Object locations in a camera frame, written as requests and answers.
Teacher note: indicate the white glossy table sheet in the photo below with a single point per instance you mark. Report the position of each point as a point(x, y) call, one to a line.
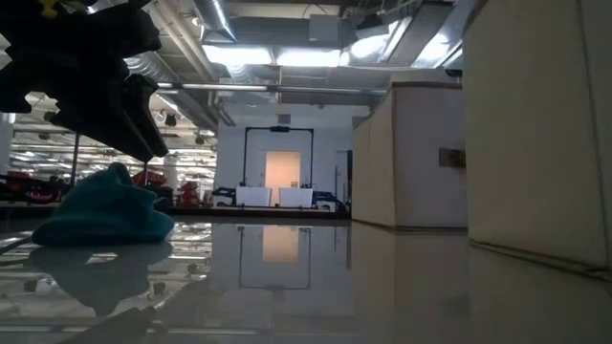
point(334, 286)

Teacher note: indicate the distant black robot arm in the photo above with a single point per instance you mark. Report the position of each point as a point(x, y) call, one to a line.
point(224, 197)
point(330, 201)

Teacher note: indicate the distant black rig frame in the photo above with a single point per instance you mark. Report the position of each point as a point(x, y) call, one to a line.
point(278, 129)

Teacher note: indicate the horizontal ceiling pipe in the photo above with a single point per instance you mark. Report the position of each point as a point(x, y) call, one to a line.
point(287, 88)

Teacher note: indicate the grey wall vent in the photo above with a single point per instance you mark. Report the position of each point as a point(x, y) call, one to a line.
point(284, 119)

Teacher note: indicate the teal cloth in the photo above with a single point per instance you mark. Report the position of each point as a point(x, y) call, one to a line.
point(105, 215)

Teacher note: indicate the beige fabric storage bin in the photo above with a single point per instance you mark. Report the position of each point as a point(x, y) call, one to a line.
point(535, 143)
point(421, 191)

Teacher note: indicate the small black ceiling fixture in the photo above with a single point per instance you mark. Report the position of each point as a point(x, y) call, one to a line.
point(454, 72)

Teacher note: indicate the distant dark table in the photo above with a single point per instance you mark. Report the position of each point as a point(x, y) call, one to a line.
point(215, 212)

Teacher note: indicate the orange lit panel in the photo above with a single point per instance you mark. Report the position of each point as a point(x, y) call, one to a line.
point(282, 172)

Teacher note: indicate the distant white bin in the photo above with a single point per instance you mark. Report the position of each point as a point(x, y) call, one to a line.
point(296, 198)
point(253, 197)

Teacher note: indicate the shiny rectangular ceiling duct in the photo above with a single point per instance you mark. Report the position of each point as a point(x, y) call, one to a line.
point(416, 33)

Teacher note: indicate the corrugated ceiling duct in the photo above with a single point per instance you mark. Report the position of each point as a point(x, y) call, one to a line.
point(158, 71)

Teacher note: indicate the grey ceiling vent box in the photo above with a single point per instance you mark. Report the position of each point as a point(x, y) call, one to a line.
point(324, 28)

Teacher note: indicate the red equipment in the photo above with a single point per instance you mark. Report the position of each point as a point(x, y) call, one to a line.
point(150, 178)
point(189, 193)

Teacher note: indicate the thin dark pole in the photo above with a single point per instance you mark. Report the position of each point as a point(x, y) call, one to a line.
point(75, 157)

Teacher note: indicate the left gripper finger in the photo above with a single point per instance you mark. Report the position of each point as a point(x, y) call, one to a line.
point(105, 119)
point(152, 114)

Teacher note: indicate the round silver ceiling duct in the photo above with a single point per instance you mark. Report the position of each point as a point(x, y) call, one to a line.
point(215, 16)

